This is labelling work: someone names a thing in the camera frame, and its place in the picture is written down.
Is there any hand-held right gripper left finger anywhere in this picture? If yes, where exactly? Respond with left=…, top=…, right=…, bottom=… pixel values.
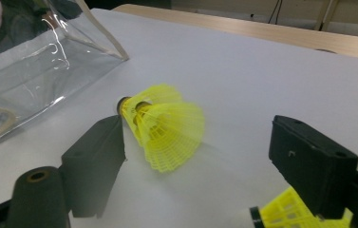
left=61, top=114, right=127, bottom=219

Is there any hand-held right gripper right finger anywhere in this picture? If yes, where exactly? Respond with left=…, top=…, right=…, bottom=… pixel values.
left=268, top=114, right=358, bottom=220

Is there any yellow shuttlecock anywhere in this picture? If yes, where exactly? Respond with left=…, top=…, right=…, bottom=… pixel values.
left=133, top=100, right=206, bottom=174
left=239, top=185, right=355, bottom=228
left=117, top=83, right=184, bottom=127

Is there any clear plastic bag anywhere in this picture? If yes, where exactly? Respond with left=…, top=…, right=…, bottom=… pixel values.
left=0, top=0, right=130, bottom=156

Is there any white table sheet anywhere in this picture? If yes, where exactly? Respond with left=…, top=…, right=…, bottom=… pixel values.
left=0, top=8, right=358, bottom=228

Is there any black wall cable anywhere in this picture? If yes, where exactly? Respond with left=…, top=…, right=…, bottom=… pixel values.
left=274, top=0, right=285, bottom=26
left=267, top=0, right=279, bottom=25

